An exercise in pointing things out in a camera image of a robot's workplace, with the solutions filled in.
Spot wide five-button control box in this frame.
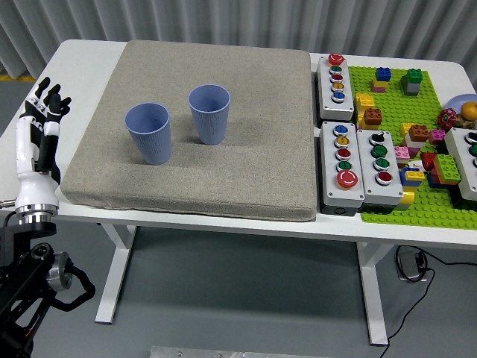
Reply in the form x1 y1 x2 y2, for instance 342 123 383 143
319 121 366 216

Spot grey pleated curtain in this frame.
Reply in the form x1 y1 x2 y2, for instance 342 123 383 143
0 0 477 80

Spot grey control box, black buttons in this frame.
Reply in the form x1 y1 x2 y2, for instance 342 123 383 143
443 128 477 202

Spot grey-brown fabric mat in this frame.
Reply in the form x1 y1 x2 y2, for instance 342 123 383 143
60 40 318 223

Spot grey power adapter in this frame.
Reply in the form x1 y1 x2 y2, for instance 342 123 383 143
395 250 426 283

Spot four-button box with knob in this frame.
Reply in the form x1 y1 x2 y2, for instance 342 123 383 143
356 128 405 213

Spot green studded baseplate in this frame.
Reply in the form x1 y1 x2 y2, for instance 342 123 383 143
346 65 477 229

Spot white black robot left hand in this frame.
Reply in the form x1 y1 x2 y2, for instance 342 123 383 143
14 77 72 210

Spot light blue plate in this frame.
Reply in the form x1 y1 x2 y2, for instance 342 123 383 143
446 93 477 120

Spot orange toy brick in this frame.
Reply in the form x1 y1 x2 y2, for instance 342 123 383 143
408 124 429 142

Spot yellow round toy brick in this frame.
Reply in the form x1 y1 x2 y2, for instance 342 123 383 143
399 187 417 213

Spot blue ribbed plastic cup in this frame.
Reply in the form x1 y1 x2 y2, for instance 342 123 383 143
124 103 172 166
188 84 231 145

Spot grey toy brick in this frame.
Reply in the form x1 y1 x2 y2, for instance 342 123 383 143
400 76 421 97

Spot slim five-button control box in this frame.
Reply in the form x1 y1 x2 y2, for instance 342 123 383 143
316 53 356 122

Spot white table leg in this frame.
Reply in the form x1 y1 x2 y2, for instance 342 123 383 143
95 222 137 324
356 241 391 346

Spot black power cable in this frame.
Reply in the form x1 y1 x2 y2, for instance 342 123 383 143
379 250 477 358

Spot large lime green toy brick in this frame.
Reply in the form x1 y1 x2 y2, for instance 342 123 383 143
435 154 462 183

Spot blue and yellow toy brick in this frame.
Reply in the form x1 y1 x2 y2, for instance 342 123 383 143
399 167 426 187

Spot brown toy brick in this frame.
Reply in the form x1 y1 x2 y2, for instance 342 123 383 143
363 107 384 126

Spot red valve wheel toy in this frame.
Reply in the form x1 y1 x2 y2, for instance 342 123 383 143
437 107 458 131

